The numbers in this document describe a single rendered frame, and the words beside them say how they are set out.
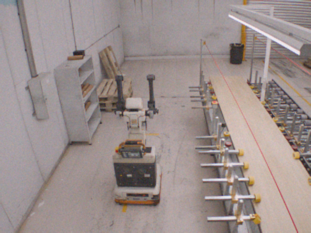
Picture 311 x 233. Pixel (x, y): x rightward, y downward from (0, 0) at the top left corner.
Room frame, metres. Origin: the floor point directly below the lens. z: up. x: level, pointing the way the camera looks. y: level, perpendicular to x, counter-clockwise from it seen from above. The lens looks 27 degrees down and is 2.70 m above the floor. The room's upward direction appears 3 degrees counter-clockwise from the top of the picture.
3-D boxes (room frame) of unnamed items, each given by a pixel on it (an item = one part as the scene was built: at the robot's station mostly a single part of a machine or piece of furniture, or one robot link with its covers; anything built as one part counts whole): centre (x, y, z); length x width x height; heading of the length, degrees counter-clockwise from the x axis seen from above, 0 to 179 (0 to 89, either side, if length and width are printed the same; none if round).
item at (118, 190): (2.91, 0.30, 0.16); 0.67 x 0.64 x 0.25; 175
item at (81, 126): (4.70, 1.48, 0.78); 0.90 x 0.45 x 1.55; 175
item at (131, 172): (2.82, 0.31, 0.59); 0.55 x 0.34 x 0.83; 85
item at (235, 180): (1.74, -0.68, 0.93); 0.04 x 0.04 x 0.48; 85
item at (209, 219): (1.46, -0.57, 0.95); 0.36 x 0.03 x 0.03; 85
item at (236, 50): (9.48, -3.12, 0.36); 0.59 x 0.58 x 0.73; 175
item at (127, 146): (2.80, 0.31, 0.87); 0.23 x 0.15 x 0.11; 85
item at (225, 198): (1.70, -0.66, 0.95); 0.50 x 0.04 x 0.04; 85
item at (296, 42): (2.72, -1.10, 2.34); 2.40 x 0.12 x 0.08; 175
